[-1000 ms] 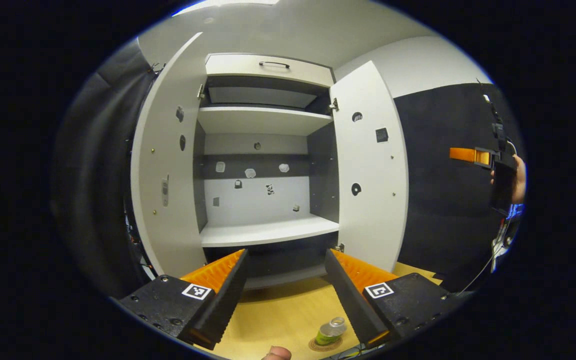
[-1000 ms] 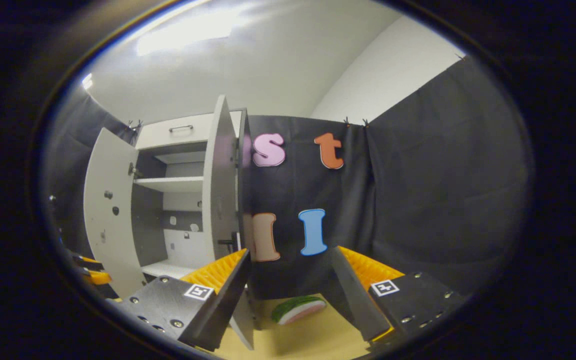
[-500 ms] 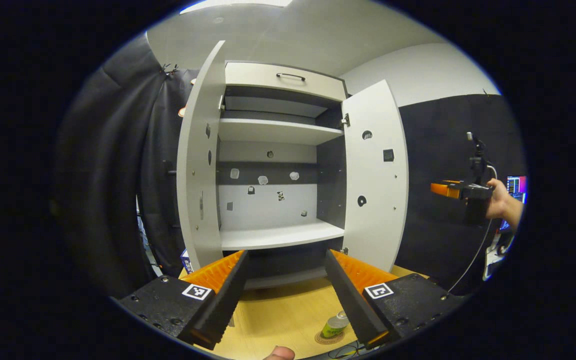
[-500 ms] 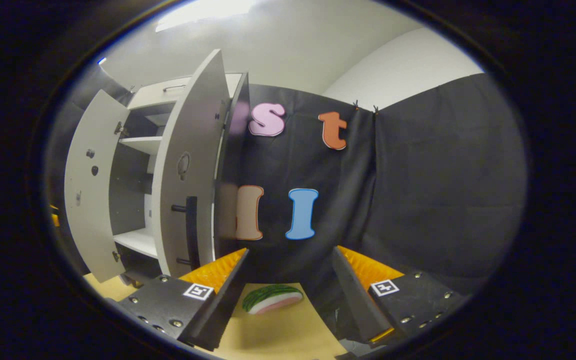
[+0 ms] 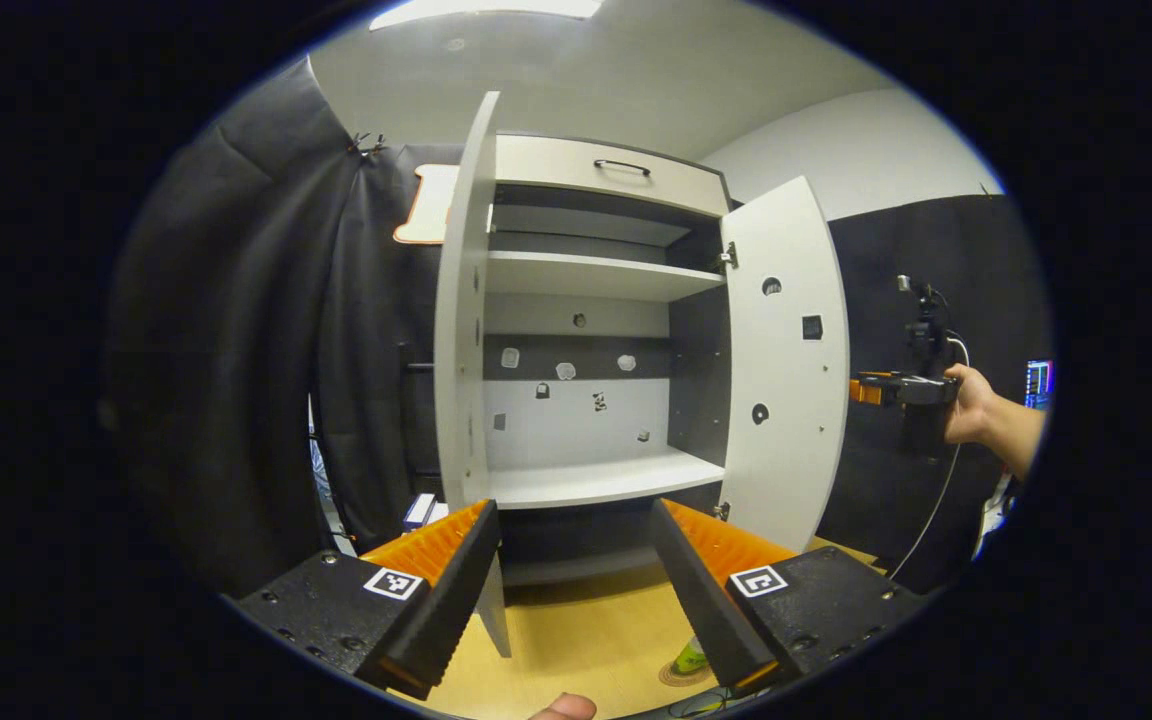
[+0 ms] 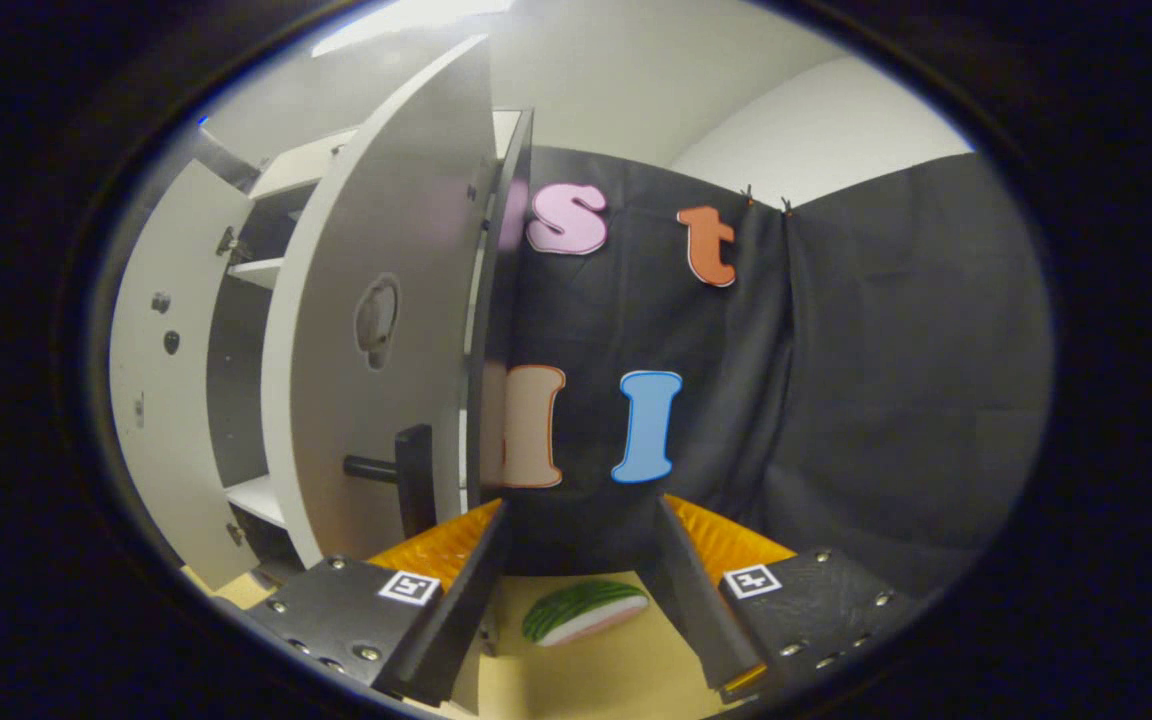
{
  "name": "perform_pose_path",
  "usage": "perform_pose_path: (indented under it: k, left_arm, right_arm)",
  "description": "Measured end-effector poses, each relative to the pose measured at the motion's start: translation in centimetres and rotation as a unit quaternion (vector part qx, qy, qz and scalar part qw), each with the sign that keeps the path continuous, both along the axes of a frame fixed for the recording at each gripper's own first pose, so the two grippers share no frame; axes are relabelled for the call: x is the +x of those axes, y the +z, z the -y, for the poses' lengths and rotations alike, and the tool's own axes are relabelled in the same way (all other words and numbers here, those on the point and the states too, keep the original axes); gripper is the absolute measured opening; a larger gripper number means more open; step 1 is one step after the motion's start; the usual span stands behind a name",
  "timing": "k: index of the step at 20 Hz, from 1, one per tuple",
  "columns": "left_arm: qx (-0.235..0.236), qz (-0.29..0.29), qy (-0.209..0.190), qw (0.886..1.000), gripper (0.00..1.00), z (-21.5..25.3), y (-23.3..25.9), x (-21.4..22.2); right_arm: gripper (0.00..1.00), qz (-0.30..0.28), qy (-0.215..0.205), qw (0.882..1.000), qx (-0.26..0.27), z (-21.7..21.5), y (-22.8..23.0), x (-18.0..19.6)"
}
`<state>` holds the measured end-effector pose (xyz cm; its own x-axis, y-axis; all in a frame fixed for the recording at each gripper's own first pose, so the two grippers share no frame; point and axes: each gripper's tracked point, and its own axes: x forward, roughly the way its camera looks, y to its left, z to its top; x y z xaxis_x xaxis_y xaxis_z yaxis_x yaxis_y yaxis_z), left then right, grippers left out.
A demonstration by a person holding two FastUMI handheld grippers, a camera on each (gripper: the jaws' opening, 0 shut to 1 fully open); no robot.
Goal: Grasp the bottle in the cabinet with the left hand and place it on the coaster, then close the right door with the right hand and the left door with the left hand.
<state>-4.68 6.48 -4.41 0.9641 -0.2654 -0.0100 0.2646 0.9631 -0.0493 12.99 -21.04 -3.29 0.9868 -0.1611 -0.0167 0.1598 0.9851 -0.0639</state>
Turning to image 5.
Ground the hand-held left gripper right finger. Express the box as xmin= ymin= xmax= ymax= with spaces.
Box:
xmin=649 ymin=497 xmax=932 ymax=698

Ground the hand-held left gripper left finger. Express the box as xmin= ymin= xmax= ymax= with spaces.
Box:
xmin=236 ymin=498 xmax=503 ymax=701

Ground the white cabinet door headphone sticker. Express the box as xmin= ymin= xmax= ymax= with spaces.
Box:
xmin=719 ymin=176 xmax=852 ymax=554

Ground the white grey cabinet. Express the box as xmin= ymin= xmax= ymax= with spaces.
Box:
xmin=481 ymin=130 xmax=737 ymax=589

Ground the black backdrop cloth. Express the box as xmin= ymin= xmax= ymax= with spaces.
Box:
xmin=101 ymin=55 xmax=367 ymax=596
xmin=316 ymin=143 xmax=467 ymax=551
xmin=816 ymin=193 xmax=1052 ymax=596

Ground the small white blue box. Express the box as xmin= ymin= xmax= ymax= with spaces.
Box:
xmin=403 ymin=492 xmax=449 ymax=531

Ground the ceiling light panel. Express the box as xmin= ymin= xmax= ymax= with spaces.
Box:
xmin=368 ymin=0 xmax=605 ymax=31

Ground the white cable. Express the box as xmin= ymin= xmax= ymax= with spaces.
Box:
xmin=886 ymin=335 xmax=972 ymax=583

